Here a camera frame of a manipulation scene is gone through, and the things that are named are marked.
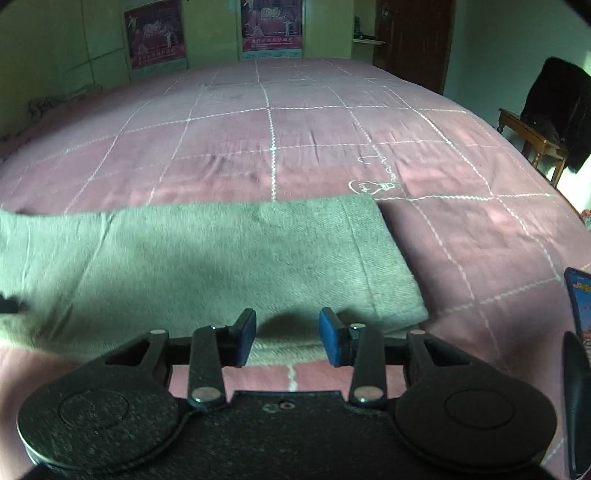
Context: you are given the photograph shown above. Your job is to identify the pink checked bed sheet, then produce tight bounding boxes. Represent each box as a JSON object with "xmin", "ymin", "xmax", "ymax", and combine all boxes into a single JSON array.
[{"xmin": 1, "ymin": 59, "xmax": 590, "ymax": 479}]

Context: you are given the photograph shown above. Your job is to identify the dark wooden door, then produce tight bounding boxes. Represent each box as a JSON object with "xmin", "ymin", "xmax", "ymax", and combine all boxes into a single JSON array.
[{"xmin": 374, "ymin": 0, "xmax": 456, "ymax": 94}]

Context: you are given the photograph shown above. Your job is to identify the grey fleece pants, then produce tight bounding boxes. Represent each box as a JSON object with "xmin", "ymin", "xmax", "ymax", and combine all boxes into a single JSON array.
[{"xmin": 1, "ymin": 195, "xmax": 428, "ymax": 365}]

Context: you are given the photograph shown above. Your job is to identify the white corner shelves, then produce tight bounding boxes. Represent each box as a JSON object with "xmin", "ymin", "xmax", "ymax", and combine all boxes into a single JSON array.
[{"xmin": 353, "ymin": 16, "xmax": 385, "ymax": 46}]

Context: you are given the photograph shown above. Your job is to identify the lower right purple poster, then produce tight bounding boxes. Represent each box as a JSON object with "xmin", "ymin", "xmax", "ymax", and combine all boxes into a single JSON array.
[{"xmin": 240, "ymin": 0, "xmax": 304, "ymax": 60}]

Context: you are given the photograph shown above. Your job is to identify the wooden chair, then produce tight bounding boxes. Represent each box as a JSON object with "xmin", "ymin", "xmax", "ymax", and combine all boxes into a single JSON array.
[{"xmin": 497, "ymin": 109, "xmax": 569, "ymax": 188}]

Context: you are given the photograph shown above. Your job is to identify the blue box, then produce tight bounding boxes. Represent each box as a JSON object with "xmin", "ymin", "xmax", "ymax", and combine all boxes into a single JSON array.
[{"xmin": 564, "ymin": 267, "xmax": 591, "ymax": 354}]

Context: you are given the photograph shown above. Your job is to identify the lower left purple poster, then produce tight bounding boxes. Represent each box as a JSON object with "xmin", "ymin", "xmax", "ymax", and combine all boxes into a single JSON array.
[{"xmin": 123, "ymin": 0, "xmax": 185, "ymax": 70}]

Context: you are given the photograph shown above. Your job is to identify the grey crumpled cloth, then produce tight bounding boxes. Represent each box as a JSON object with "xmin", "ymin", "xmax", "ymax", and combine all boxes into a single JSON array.
[{"xmin": 27, "ymin": 84, "xmax": 103, "ymax": 121}]

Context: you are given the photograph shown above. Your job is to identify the purple poster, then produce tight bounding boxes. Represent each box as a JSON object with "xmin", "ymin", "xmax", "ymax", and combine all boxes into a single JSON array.
[
  {"xmin": 240, "ymin": 0, "xmax": 304, "ymax": 60},
  {"xmin": 123, "ymin": 0, "xmax": 185, "ymax": 70}
]

